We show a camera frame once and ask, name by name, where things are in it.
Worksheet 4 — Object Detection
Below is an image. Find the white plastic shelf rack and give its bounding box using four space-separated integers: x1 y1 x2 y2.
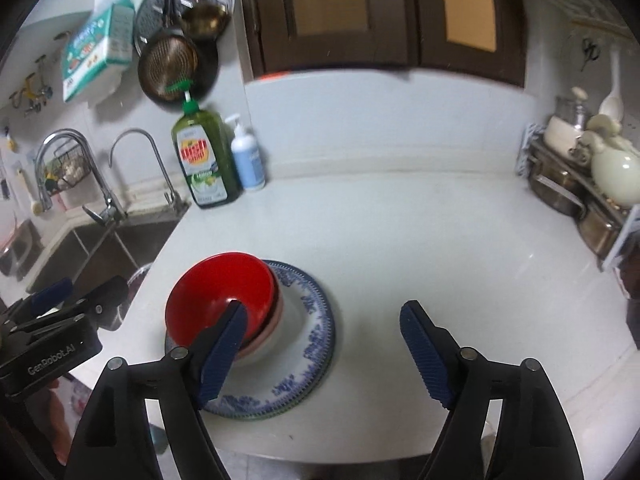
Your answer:
515 124 639 271

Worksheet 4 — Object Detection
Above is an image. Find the pink bowl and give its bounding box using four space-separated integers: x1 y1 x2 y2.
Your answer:
236 281 283 360

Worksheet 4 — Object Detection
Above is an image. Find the large steel pot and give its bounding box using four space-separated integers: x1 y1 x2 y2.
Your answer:
576 200 620 259

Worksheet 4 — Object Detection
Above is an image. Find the brass ladle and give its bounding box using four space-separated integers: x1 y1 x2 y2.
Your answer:
179 0 231 41

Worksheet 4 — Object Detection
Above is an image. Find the cream white kettle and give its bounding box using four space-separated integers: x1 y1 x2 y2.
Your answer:
580 114 640 208

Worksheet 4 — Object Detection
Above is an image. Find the blue floral white plate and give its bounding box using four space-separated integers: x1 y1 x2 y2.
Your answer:
165 252 336 420

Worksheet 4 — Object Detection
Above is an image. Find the person's left hand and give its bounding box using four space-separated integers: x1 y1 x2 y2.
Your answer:
49 379 73 466

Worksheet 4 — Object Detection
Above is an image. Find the steel sink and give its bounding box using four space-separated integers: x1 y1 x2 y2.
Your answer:
26 208 182 302

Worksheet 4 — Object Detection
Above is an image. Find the chrome kitchen faucet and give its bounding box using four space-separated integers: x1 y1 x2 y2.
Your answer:
34 128 127 226

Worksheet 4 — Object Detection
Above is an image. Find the green plate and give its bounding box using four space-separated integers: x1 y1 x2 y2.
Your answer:
204 326 335 420

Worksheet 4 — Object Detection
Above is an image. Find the cream cooking pot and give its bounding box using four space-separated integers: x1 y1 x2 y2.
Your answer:
544 87 591 160

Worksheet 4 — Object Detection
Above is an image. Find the tissue paper pack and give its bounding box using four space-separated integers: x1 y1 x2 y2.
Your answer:
61 0 136 107

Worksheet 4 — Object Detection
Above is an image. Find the white blue pump bottle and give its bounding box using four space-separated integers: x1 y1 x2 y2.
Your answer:
224 114 266 191

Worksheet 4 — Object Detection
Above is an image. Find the green dish soap bottle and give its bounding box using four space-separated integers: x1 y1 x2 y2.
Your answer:
166 79 241 209

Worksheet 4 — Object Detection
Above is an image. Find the steel pot with handle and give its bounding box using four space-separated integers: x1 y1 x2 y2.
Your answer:
528 155 586 218

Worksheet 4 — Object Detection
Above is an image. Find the hanging wire basket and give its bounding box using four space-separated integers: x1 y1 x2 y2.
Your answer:
36 140 90 196

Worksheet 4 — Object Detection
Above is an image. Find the dark wooden window frame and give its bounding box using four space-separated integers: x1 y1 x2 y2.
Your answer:
242 0 526 87

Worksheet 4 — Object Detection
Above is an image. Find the red black bowl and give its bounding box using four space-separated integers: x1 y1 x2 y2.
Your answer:
165 252 277 347

